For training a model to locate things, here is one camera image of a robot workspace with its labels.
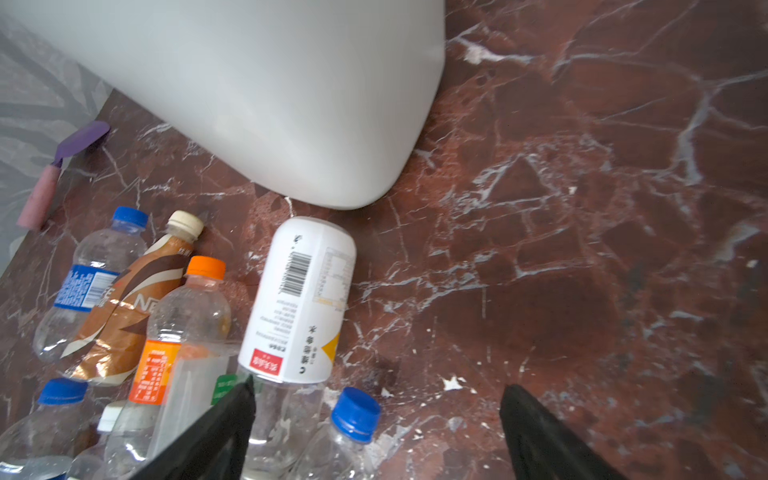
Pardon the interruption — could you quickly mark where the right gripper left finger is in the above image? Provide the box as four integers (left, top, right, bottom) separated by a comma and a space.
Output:
133, 378, 256, 480

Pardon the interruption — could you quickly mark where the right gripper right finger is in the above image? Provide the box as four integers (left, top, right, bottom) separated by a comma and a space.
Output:
499, 384, 624, 479

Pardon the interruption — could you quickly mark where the small blue cap bottle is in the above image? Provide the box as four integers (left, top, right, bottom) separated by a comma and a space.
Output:
286, 387, 381, 479

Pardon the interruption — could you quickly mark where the brown coffee bottle cream cap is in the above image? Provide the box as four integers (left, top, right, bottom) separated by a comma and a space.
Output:
62, 210, 204, 386

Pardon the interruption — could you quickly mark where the blue label bottle front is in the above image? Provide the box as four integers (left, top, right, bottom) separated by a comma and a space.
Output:
1, 378, 89, 479

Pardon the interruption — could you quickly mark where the white label yogurt bottle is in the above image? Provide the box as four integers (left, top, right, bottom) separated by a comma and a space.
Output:
237, 216, 358, 385

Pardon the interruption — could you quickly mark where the blue cap bottle row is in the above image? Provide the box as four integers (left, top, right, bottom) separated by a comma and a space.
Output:
32, 206, 148, 363

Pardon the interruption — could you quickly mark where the white waste bin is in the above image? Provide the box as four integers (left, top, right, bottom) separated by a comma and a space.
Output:
1, 1, 446, 210

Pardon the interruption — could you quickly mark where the orange cap clear bottle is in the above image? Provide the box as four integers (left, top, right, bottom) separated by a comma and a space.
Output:
104, 255, 232, 479

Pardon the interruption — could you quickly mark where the purple pink silicone spatula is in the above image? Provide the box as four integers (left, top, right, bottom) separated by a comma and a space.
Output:
16, 120, 111, 231

